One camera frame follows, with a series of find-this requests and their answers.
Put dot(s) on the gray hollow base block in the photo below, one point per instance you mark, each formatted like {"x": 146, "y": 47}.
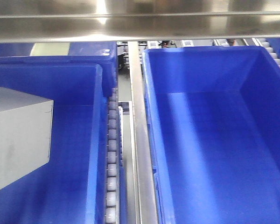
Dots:
{"x": 25, "y": 134}

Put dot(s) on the blue neighbour bin right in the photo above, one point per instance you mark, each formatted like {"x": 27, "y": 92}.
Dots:
{"x": 213, "y": 116}

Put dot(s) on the blue target bin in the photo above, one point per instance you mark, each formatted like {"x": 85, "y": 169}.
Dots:
{"x": 70, "y": 188}

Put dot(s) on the white roller conveyor track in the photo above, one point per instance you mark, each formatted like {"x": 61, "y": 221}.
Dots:
{"x": 112, "y": 181}

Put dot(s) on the steel shelf beam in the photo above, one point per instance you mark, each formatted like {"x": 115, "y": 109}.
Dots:
{"x": 136, "y": 20}

